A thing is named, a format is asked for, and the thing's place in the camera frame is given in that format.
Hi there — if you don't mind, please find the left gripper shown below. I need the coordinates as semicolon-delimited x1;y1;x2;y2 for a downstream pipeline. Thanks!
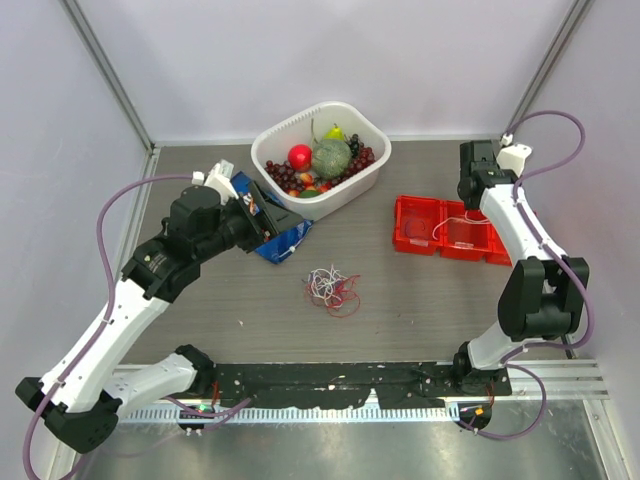
195;180;303;263

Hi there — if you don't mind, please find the white cable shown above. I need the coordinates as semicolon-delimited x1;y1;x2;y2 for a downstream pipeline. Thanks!
431;209;494;240

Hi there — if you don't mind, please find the cable bundle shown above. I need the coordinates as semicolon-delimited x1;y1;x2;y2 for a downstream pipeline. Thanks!
301;263;362;319

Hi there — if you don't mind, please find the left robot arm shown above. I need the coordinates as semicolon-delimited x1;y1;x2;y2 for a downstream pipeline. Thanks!
16;182;303;454

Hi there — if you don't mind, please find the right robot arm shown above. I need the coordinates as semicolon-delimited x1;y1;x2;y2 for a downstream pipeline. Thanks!
451;140;590;395

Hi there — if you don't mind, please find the dark red grape bunch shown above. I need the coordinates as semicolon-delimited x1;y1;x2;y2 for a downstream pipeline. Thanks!
265;160;304;196

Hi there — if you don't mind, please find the blue Doritos chip bag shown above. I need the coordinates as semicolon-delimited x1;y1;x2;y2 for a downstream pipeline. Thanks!
231;171;313;264

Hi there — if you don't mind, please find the red apple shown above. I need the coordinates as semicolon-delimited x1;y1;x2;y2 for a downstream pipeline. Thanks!
287;144;312;172

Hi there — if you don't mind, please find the white plastic basket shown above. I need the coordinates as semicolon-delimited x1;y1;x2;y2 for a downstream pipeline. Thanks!
251;101;391;221

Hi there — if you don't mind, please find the red bin middle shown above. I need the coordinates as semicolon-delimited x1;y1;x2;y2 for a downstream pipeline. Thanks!
436;201;487;262

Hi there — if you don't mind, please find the red bin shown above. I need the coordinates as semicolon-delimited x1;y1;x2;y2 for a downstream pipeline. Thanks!
392;195;444;256
436;201;487;262
479;208;536;267

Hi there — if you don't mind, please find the red bin right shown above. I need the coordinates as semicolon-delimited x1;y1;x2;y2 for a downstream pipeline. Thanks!
479;208;536;267

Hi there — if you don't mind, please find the green melon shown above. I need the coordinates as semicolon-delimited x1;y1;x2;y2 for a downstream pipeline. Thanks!
312;140;351;180

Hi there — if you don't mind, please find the red bin left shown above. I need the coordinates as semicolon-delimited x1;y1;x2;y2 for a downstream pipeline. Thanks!
392;195;444;256

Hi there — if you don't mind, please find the yellow green pear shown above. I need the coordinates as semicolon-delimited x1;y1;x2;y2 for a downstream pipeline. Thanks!
322;123;345;142

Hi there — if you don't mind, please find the dark grape bunch right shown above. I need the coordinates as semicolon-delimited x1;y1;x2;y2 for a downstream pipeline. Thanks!
344;134;376;178

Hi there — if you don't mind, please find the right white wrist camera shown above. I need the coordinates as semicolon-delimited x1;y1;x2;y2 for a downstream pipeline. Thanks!
496;133;533;177

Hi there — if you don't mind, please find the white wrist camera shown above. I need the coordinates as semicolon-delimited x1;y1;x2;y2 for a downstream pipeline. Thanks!
191;159;239;205
496;133;533;177

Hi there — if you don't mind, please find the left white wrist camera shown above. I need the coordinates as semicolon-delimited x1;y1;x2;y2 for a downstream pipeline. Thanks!
191;159;239;205

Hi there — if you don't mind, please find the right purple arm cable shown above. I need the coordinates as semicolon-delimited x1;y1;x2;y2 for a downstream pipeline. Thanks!
457;109;599;441

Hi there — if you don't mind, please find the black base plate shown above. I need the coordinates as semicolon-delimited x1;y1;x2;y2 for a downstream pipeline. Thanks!
172;359;514;409

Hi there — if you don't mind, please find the white slotted cable duct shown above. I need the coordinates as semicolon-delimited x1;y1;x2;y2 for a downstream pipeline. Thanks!
121;403;459;425

